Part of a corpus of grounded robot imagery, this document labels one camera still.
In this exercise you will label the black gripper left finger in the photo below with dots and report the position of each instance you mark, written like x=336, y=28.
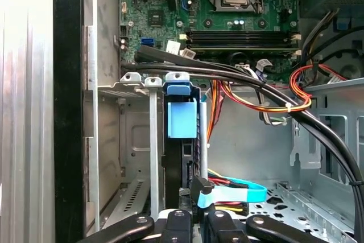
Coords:
x=177, y=226

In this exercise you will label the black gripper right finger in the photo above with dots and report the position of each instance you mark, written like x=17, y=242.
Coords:
x=221, y=226

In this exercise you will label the hard disk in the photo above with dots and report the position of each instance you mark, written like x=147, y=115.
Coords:
x=182, y=120

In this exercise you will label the grey metal disk bay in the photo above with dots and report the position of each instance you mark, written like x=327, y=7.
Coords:
x=153, y=140

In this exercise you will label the black open PC case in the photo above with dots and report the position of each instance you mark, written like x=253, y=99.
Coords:
x=68, y=112

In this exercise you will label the grey metal drive cage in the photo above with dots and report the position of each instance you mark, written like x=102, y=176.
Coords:
x=335, y=98

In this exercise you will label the green motherboard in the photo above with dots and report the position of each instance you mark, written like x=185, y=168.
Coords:
x=216, y=24

